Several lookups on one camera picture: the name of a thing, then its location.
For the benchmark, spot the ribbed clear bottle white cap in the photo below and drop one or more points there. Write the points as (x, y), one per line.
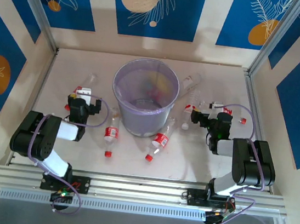
(189, 108)

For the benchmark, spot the clear bottle red white label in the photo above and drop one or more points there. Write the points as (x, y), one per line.
(228, 111)

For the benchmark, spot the clear bottle yellow red label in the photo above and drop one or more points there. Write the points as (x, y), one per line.
(90, 80)

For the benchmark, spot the clear bottle red label red cap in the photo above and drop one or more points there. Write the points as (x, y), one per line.
(111, 132)
(161, 140)

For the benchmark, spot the large clear bottle red label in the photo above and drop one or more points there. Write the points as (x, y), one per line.
(191, 81)

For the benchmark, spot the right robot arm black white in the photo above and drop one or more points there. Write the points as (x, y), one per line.
(253, 164)

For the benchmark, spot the translucent purple round bin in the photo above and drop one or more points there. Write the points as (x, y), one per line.
(138, 118)

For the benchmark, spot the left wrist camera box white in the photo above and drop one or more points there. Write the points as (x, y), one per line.
(84, 92)

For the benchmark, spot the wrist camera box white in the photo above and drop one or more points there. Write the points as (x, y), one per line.
(217, 105)
(84, 92)

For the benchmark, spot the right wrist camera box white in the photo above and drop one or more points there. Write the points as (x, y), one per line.
(217, 105)

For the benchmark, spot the aluminium table side rail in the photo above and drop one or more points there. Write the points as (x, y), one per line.
(48, 65)
(250, 89)

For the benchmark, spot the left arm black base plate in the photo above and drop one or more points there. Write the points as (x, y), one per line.
(82, 184)

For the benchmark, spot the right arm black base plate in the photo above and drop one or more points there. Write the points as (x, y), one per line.
(196, 198)

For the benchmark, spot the aluminium mounting rail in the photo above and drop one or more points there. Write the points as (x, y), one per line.
(134, 188)

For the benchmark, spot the aluminium frame post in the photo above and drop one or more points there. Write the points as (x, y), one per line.
(276, 37)
(35, 5)

